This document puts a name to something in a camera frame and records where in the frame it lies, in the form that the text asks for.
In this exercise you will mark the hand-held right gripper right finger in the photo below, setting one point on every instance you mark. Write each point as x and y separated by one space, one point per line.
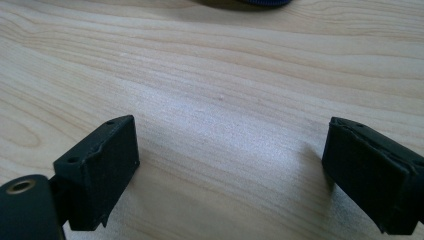
373 173

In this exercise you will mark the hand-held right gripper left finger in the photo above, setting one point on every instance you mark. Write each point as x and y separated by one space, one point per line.
100 176

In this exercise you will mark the dark blue round object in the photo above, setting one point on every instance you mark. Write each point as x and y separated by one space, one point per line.
263 2

